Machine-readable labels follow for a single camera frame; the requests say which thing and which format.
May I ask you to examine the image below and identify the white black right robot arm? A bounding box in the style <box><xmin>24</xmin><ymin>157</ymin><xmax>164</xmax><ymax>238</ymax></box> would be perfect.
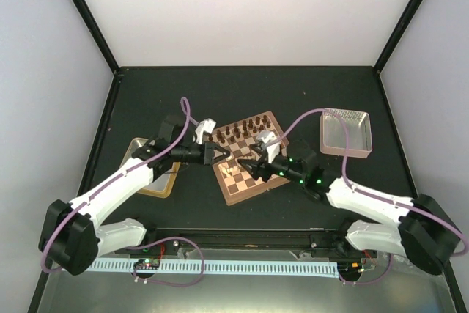
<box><xmin>237</xmin><ymin>141</ymin><xmax>460</xmax><ymax>275</ymax></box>

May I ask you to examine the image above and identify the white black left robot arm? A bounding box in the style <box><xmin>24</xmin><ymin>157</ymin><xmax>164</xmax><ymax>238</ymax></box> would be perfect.
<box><xmin>39</xmin><ymin>116</ymin><xmax>230</xmax><ymax>276</ymax></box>

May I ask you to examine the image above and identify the light chess pieces pile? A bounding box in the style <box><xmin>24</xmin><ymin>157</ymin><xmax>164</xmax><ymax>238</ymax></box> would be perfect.
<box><xmin>218</xmin><ymin>159</ymin><xmax>240</xmax><ymax>178</ymax></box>

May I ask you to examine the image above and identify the dark chess pieces row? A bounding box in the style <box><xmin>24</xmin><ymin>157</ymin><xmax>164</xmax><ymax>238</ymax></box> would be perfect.
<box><xmin>209</xmin><ymin>113</ymin><xmax>276</xmax><ymax>144</ymax></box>

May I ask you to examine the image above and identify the wooden chess board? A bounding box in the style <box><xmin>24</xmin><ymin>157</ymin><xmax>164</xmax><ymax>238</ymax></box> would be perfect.
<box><xmin>204</xmin><ymin>111</ymin><xmax>289</xmax><ymax>206</ymax></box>

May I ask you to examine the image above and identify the metal tray yellow rim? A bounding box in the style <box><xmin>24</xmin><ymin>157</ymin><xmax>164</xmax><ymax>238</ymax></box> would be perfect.
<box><xmin>120</xmin><ymin>137</ymin><xmax>181</xmax><ymax>199</ymax></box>

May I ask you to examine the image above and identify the pink plastic bin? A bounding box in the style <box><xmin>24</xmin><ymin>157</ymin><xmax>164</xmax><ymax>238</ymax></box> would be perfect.
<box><xmin>320</xmin><ymin>108</ymin><xmax>373</xmax><ymax>159</ymax></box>

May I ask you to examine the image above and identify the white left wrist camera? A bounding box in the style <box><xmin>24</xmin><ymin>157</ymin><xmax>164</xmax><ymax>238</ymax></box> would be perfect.
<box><xmin>194</xmin><ymin>118</ymin><xmax>216</xmax><ymax>144</ymax></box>

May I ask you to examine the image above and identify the black mounting rail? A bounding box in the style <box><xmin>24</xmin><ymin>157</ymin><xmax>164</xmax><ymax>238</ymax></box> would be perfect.
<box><xmin>113</xmin><ymin>228</ymin><xmax>378</xmax><ymax>255</ymax></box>

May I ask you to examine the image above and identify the light blue slotted cable duct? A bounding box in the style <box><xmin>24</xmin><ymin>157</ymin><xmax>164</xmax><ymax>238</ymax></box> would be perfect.
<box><xmin>87</xmin><ymin>258</ymin><xmax>339</xmax><ymax>279</ymax></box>

